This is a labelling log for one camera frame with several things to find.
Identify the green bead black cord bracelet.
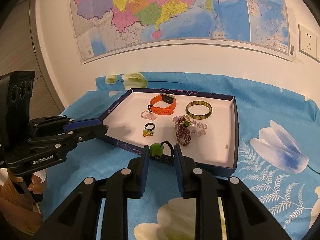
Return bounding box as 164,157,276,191
149,140,175,162

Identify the orange knit sleeve forearm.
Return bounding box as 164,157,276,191
1,171,43,239

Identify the person's left hand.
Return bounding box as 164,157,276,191
28,170,47,194

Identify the orange smart watch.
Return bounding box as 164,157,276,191
148,93,177,115

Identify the wooden door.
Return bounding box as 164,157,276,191
1,0,65,119

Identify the blue floral bed sheet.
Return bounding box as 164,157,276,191
39,71,320,240

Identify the navy white shallow box tray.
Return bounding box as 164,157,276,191
99,88,239,177

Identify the gold green bangle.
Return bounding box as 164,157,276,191
185,100,213,120

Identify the clear pink ring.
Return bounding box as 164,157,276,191
140,110,157,122

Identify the black ring yellow charm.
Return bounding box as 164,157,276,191
142,122,155,137

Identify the colourful wall map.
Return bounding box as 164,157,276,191
69,0,295,62

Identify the white wall socket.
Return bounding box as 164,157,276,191
298,24,319,62

